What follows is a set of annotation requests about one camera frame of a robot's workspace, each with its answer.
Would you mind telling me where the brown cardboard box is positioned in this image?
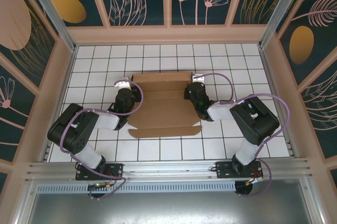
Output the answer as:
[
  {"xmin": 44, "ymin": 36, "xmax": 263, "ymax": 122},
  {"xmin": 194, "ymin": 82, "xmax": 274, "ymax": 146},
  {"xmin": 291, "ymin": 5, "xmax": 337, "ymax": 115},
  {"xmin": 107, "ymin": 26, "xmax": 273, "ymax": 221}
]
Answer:
[{"xmin": 128, "ymin": 72, "xmax": 202, "ymax": 139}]

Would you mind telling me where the grey metal sheet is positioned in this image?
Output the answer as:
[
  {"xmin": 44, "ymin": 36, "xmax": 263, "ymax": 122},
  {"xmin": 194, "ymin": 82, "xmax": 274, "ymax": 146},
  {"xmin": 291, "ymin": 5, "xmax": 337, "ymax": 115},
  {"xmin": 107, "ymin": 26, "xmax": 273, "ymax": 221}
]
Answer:
[{"xmin": 15, "ymin": 178, "xmax": 326, "ymax": 224}]

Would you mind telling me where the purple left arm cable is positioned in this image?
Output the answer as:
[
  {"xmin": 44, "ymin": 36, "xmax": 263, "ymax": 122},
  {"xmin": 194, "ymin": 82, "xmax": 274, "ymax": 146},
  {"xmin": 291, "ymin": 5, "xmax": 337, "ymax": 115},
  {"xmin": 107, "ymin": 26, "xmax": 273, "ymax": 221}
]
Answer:
[{"xmin": 60, "ymin": 80, "xmax": 144, "ymax": 200}]

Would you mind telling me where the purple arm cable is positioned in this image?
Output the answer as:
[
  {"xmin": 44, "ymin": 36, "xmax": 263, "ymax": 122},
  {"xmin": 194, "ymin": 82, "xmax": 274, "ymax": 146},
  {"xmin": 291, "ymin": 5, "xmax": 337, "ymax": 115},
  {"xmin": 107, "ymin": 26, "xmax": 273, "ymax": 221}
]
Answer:
[
  {"xmin": 201, "ymin": 73, "xmax": 292, "ymax": 198},
  {"xmin": 60, "ymin": 80, "xmax": 144, "ymax": 200}
]

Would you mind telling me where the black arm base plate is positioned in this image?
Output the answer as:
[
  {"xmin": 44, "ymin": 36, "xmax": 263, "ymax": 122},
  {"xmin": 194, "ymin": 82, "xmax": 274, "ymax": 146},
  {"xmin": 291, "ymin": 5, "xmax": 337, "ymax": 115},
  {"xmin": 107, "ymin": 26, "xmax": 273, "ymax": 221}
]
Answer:
[
  {"xmin": 215, "ymin": 160, "xmax": 263, "ymax": 180},
  {"xmin": 75, "ymin": 162, "xmax": 124, "ymax": 181}
]

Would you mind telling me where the red black power wire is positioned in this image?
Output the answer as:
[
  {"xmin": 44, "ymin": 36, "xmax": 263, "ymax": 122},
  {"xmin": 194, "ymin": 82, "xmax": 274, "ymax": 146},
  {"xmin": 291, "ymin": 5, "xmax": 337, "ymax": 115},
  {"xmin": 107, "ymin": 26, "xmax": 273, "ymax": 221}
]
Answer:
[
  {"xmin": 250, "ymin": 167, "xmax": 264, "ymax": 182},
  {"xmin": 104, "ymin": 170, "xmax": 118, "ymax": 182}
]

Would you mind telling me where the aluminium side rail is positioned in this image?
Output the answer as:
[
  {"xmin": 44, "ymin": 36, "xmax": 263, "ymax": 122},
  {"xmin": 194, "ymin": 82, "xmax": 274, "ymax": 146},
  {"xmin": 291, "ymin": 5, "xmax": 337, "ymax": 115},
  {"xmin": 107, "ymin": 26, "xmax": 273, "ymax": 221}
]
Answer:
[{"xmin": 259, "ymin": 46, "xmax": 299, "ymax": 158}]

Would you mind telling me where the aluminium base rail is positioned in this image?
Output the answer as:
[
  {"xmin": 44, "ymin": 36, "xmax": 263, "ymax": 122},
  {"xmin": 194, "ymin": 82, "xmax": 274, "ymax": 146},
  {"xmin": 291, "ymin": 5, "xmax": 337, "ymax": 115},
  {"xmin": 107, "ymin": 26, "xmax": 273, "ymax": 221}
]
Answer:
[{"xmin": 26, "ymin": 158, "xmax": 314, "ymax": 182}]

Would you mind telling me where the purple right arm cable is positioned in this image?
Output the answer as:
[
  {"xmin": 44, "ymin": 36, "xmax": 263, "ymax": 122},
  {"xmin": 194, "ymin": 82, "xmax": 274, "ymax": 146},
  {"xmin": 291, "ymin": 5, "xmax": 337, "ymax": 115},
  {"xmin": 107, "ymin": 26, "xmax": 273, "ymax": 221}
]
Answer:
[{"xmin": 201, "ymin": 73, "xmax": 292, "ymax": 198}]

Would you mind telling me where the grey slotted cable duct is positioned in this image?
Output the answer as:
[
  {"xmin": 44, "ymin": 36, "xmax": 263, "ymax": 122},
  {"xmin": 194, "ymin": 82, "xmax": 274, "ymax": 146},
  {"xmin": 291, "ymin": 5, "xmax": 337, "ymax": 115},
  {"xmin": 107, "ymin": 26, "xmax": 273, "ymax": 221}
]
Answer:
[{"xmin": 36, "ymin": 181, "xmax": 236, "ymax": 194}]

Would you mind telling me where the aluminium frame post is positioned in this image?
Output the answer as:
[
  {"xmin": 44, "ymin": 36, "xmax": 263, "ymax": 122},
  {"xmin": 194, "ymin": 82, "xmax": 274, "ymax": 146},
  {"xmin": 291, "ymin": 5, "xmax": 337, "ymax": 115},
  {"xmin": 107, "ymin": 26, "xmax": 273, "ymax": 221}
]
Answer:
[
  {"xmin": 257, "ymin": 0, "xmax": 305, "ymax": 50},
  {"xmin": 21, "ymin": 0, "xmax": 78, "ymax": 53}
]

